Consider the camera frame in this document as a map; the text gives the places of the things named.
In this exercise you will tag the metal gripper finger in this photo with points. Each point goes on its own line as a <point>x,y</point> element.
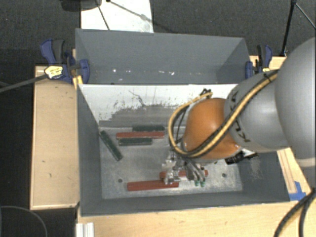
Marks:
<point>172,176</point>
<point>167,165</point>

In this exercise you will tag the red-brown flat block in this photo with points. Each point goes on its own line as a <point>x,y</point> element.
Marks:
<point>184,173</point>
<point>148,185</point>
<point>139,135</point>

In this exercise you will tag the dark green flat block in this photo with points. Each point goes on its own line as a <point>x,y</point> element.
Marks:
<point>148,128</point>
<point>111,146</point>
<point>135,141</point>

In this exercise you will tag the grey metal bin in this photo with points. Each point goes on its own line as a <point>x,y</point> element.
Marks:
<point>148,58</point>

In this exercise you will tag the pale wood flat board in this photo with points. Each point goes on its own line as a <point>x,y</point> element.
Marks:
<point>54,144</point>

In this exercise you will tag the black cylinder on white bracket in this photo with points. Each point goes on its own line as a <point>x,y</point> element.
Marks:
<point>234,159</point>

